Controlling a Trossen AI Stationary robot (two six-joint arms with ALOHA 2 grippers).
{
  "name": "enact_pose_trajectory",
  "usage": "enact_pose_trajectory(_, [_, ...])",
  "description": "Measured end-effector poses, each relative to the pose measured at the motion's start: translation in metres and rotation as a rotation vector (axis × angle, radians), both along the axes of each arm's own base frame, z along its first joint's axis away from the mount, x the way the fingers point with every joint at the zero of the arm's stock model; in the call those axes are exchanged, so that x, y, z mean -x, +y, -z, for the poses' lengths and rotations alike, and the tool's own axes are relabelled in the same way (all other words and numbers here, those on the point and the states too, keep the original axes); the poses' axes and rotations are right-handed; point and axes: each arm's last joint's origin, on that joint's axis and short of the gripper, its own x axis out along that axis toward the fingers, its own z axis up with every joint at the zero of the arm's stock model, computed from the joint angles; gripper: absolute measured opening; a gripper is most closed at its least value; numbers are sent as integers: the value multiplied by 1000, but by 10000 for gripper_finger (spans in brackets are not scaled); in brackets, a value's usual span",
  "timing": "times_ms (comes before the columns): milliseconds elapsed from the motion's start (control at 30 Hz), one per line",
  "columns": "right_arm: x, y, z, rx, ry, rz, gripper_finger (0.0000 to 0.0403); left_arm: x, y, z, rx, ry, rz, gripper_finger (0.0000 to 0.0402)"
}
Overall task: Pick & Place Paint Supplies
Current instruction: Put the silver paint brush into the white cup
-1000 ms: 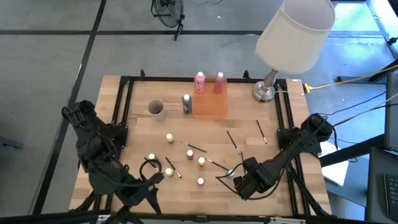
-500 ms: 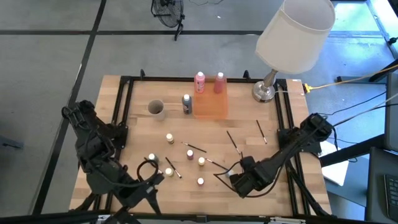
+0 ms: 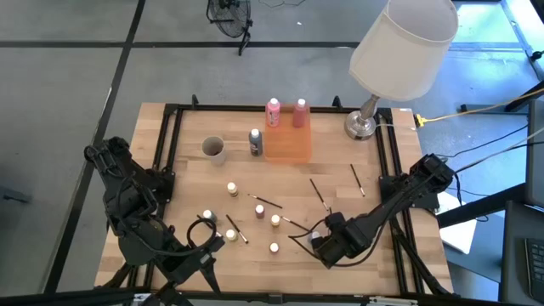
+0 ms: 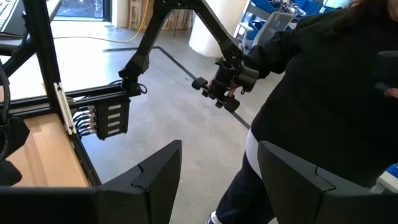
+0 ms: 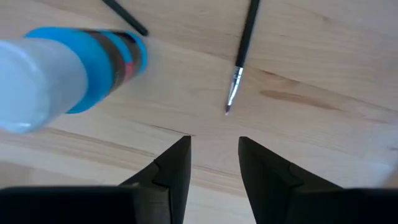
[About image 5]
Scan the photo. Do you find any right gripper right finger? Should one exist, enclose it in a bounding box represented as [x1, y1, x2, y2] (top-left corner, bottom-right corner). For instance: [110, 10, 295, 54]
[238, 136, 346, 224]

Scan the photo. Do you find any black paintbrush silver ferrule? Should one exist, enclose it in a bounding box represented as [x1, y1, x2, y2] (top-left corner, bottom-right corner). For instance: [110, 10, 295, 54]
[224, 0, 261, 116]
[101, 0, 149, 37]

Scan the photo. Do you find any small sky blue paint bottle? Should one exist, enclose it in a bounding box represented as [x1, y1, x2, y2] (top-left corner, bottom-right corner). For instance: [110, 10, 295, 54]
[0, 26, 149, 134]

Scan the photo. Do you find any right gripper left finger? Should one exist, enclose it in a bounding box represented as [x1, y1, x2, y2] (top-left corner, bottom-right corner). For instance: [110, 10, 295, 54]
[119, 135, 192, 224]

